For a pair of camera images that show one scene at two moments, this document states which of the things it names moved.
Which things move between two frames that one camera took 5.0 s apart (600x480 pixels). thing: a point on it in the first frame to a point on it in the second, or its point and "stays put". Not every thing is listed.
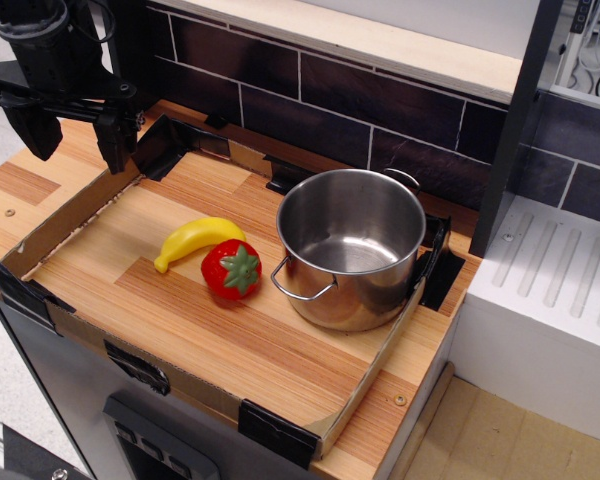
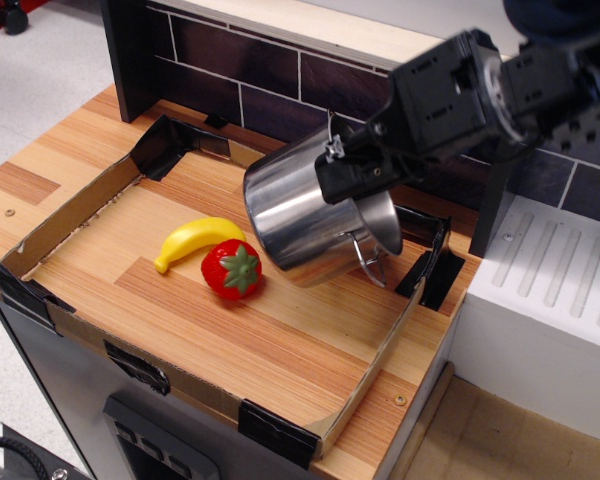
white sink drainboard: x=540 y=326 stays put
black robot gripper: x=62 y=82 to x=453 y=101
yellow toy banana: x=198 y=235 stays put
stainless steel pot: x=351 y=238 to x=300 y=240
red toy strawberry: x=232 y=269 stays put
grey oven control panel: x=164 y=438 stays put
